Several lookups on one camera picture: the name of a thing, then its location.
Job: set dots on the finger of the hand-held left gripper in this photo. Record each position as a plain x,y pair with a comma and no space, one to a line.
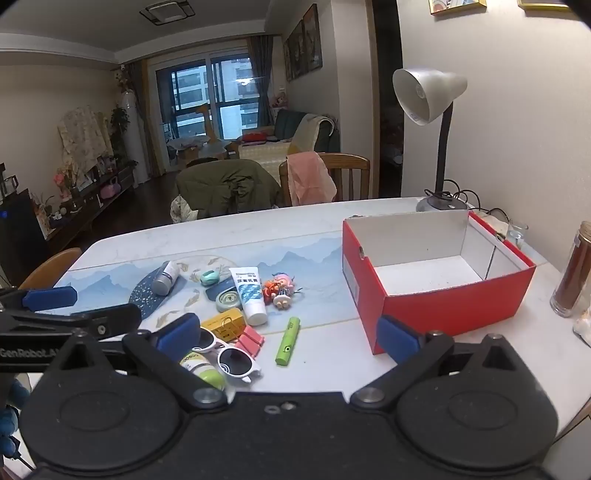
51,297
92,321

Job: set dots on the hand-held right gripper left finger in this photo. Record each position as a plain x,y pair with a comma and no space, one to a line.
178,334

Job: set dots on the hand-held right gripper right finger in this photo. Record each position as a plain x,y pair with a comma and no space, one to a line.
397,339

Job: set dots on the green white plastic bottle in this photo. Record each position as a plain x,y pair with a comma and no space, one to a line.
203,369

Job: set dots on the silver capped small bottle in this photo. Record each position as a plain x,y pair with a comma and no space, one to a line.
164,279

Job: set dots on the round grey tape dispenser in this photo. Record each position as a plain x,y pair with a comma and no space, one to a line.
228,298

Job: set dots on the white frame sunglasses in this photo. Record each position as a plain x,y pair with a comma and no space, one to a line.
235,362

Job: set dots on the white blue cream tube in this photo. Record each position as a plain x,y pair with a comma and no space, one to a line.
249,295

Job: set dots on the red cardboard box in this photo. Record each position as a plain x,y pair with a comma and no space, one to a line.
415,258

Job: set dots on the green glue stick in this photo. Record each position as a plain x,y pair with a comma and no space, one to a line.
288,341

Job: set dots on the person's left forearm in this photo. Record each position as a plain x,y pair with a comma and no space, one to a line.
8,415

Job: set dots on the wooden round back chair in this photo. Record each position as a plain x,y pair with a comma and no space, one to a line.
48,267

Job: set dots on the black tall appliance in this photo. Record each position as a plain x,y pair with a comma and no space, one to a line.
18,221

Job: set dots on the dark wooden low cabinet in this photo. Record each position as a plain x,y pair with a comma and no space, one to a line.
92,207

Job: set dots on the floral cushion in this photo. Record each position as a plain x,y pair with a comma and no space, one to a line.
182,210

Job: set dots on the olive green jacket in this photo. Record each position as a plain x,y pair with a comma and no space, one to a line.
226,184

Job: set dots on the clear glass cup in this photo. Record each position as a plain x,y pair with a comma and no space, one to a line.
517,236

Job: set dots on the floral hanging cloth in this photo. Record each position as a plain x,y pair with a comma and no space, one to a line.
83,136

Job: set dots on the wooden slat back chair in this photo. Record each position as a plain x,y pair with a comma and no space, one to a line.
351,173

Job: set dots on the white standing air conditioner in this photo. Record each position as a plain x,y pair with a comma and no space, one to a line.
134,138

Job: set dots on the pink cloth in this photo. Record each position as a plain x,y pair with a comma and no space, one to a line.
309,180

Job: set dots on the glass of brown drink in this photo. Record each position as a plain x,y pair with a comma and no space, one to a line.
572,277

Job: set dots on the crumpled snack wrapper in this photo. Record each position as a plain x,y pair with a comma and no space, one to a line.
584,330

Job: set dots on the green potted plant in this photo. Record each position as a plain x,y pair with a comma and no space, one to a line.
120,122

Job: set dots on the cream blanket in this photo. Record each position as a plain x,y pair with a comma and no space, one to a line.
307,134

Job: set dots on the large balcony window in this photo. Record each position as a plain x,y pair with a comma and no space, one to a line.
198,97

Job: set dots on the dark green sofa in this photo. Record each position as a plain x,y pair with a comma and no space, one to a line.
288,122

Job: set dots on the white desk lamp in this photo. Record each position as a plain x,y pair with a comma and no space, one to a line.
427,94

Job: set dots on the grey curtain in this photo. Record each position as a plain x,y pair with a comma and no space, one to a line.
261,78

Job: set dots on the square ceiling light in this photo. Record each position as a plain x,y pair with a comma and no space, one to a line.
166,11

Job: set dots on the dark framed wall picture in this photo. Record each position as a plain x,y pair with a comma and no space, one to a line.
312,39
287,60
297,50

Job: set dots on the gold framed wall picture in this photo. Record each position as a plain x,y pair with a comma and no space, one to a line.
542,3
457,5

